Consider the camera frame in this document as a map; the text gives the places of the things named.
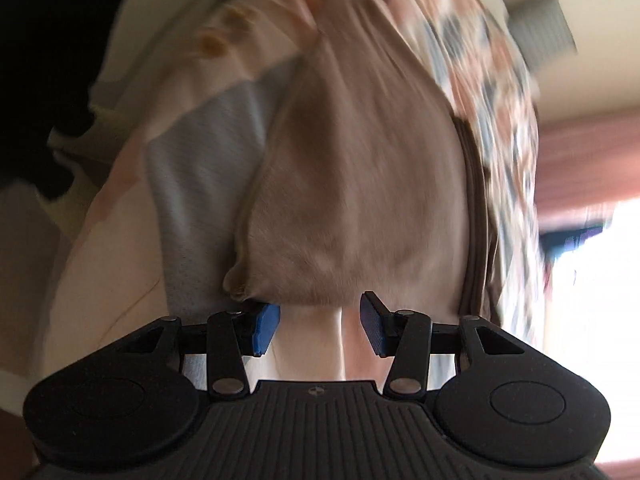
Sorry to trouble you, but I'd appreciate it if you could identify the brown long sleeve sweater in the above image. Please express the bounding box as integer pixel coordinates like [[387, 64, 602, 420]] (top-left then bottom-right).
[[224, 0, 491, 322]]

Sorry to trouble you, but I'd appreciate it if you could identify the pink curtain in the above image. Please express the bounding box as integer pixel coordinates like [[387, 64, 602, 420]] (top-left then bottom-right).
[[535, 108, 639, 231]]

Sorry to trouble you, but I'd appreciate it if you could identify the grey plaid pillow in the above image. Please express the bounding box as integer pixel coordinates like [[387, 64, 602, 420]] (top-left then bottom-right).
[[508, 0, 577, 73]]

